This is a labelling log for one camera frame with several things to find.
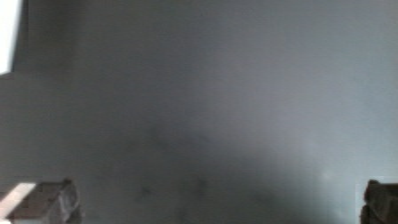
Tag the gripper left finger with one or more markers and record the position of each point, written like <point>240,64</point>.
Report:
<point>41,203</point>

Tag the white U-shaped fence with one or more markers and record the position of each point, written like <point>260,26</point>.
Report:
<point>11,7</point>

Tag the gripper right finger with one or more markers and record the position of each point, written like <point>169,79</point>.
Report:
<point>379,212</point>

